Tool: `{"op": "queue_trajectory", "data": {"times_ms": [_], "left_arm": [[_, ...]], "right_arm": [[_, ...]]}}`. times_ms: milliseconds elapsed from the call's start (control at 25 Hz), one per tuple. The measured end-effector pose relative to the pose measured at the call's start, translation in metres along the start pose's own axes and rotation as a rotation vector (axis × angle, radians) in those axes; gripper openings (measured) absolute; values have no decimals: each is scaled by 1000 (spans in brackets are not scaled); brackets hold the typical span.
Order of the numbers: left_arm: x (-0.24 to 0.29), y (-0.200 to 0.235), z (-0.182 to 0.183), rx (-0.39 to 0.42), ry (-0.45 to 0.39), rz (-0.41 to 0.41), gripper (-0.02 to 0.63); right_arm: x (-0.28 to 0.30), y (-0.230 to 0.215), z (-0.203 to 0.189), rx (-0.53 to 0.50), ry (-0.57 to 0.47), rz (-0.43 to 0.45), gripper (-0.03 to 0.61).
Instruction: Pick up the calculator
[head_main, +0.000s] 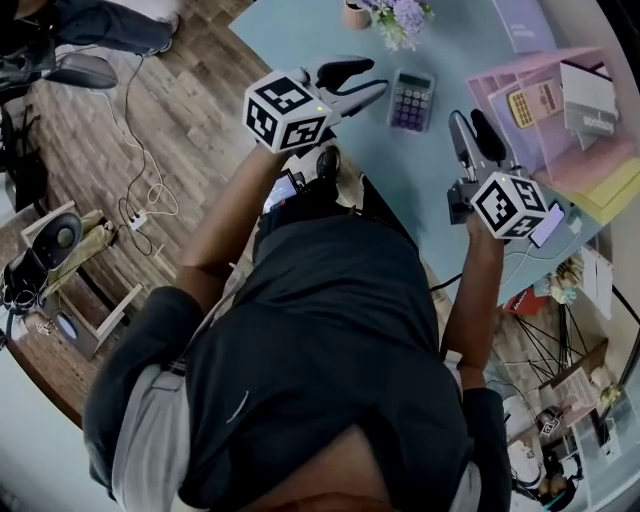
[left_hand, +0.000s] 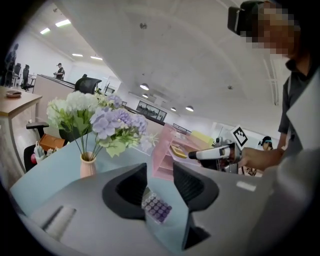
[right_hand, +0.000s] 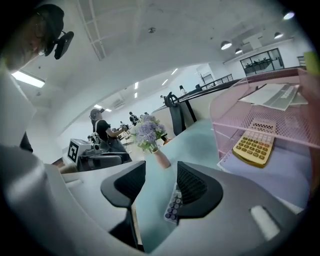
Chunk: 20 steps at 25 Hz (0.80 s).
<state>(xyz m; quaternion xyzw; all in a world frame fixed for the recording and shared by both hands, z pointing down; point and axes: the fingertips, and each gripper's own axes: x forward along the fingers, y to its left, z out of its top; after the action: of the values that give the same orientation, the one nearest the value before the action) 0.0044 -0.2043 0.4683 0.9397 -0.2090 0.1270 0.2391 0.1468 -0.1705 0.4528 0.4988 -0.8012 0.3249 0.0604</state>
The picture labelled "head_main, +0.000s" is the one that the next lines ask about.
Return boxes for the phone with blue screen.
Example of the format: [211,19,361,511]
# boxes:
[262,169,302,214]

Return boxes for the black office chair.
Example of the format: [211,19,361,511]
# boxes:
[0,49,120,214]

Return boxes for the purple booklet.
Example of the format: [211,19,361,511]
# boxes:
[491,0,559,55]

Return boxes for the person's dark shirt torso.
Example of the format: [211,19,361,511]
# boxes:
[82,214,512,512]

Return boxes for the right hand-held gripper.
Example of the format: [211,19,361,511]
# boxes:
[447,108,550,241]

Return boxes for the white gray box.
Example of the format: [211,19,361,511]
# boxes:
[558,61,622,152]

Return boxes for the light wooden rack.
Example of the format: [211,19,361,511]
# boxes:
[19,199,145,362]

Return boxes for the pale lilac sheet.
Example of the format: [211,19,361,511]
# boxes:
[486,88,552,169]

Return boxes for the person's left forearm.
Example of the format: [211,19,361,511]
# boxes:
[178,143,293,321]

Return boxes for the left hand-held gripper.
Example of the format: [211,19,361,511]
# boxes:
[243,57,390,154]

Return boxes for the person's dark trousers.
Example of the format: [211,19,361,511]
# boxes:
[252,172,364,261]

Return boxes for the pink flower vase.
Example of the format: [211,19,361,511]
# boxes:
[343,0,373,31]

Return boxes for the red box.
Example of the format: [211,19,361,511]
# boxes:
[501,286,552,317]

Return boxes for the purple white flower bouquet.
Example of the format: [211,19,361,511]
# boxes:
[366,0,437,52]

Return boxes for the white paper sheet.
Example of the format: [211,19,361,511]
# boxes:
[581,248,615,322]

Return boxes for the smartphone with lit screen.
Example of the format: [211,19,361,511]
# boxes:
[528,200,568,250]

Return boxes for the person's right forearm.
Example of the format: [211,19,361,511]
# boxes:
[443,219,507,375]

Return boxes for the pink mesh desk organizer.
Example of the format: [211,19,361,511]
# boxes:
[466,46,640,192]

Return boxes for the olive fabric bag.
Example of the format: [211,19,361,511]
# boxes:
[45,208,120,297]

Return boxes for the white floor cable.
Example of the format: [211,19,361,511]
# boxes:
[102,84,180,217]

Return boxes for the person's dark shoe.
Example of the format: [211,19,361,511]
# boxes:
[315,145,343,182]

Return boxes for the white charging cable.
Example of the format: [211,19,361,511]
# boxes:
[501,214,585,282]

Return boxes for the gray round device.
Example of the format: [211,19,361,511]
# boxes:
[28,211,85,272]

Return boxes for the purple calculator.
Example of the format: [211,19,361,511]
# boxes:
[388,68,437,133]

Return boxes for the yellow calculator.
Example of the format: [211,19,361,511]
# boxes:
[506,78,564,129]

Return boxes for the black tripod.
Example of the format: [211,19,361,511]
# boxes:
[517,298,614,389]

